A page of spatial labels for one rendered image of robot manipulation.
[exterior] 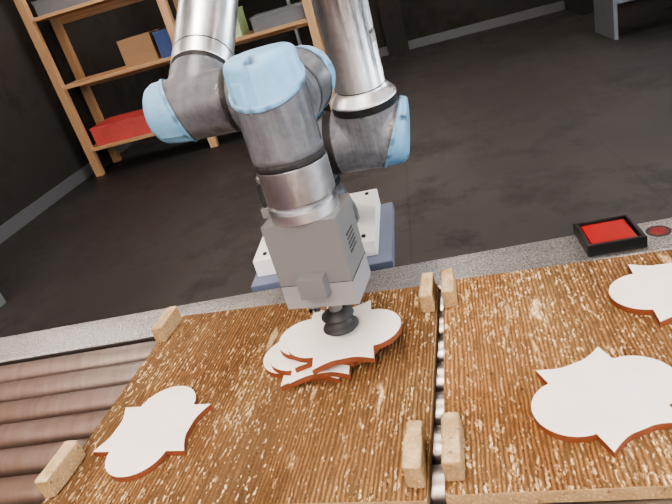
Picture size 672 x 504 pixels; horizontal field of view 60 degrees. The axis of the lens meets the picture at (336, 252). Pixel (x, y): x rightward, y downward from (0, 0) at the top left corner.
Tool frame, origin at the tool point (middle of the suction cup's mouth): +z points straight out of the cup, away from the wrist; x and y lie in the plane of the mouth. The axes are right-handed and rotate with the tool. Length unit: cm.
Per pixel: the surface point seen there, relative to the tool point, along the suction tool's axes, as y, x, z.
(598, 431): 26.0, -13.2, 3.6
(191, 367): -22.0, -1.1, 4.4
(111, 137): -396, 461, 62
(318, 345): -2.5, -2.3, 1.1
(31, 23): -419, 450, -62
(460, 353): 13.3, -0.7, 4.4
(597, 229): 30.6, 26.5, 5.1
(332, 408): 0.2, -9.1, 4.4
